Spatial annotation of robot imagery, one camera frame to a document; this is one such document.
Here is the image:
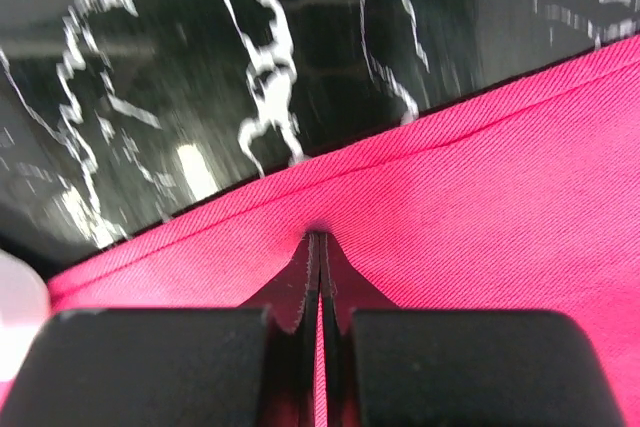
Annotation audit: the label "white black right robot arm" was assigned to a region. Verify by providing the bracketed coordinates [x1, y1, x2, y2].
[1, 232, 624, 426]

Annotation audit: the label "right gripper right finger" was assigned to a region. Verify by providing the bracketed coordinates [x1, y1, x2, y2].
[318, 233, 624, 426]

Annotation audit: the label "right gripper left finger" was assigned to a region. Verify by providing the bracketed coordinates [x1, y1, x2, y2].
[1, 234, 320, 426]

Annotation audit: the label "pink trousers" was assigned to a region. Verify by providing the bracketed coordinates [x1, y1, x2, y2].
[49, 37, 639, 426]

